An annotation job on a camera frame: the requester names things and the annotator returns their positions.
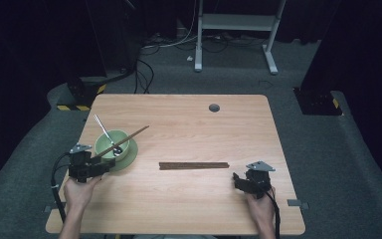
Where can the grey table clip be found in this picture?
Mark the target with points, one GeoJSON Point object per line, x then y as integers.
{"type": "Point", "coordinates": [48, 209]}
{"type": "Point", "coordinates": [297, 203]}

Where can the person's right hand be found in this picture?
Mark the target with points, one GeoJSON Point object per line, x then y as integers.
{"type": "Point", "coordinates": [263, 209]}

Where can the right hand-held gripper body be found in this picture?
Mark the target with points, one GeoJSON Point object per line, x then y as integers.
{"type": "Point", "coordinates": [258, 182]}

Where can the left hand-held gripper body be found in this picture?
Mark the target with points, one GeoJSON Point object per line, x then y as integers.
{"type": "Point", "coordinates": [81, 164]}

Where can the brown wooden chopstick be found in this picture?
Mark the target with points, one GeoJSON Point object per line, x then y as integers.
{"type": "Point", "coordinates": [192, 167]}
{"type": "Point", "coordinates": [192, 163]}
{"type": "Point", "coordinates": [136, 133]}

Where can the small white plug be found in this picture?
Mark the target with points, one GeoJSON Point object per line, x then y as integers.
{"type": "Point", "coordinates": [189, 58]}

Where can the black base with yellow stripes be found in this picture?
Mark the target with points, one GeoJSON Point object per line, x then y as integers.
{"type": "Point", "coordinates": [316, 101]}
{"type": "Point", "coordinates": [83, 91]}

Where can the white metal stand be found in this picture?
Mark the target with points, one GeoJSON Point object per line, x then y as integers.
{"type": "Point", "coordinates": [235, 21]}

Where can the grey table grommet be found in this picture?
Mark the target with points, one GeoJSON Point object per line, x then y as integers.
{"type": "Point", "coordinates": [214, 108]}

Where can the metal spoon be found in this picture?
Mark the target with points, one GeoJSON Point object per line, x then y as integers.
{"type": "Point", "coordinates": [103, 130]}

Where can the person's left hand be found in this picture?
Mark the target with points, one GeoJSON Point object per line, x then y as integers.
{"type": "Point", "coordinates": [78, 195]}

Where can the dark curtain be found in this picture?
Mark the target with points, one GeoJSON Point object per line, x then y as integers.
{"type": "Point", "coordinates": [361, 49]}
{"type": "Point", "coordinates": [20, 49]}

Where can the green bowl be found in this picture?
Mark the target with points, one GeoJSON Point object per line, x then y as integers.
{"type": "Point", "coordinates": [104, 146]}

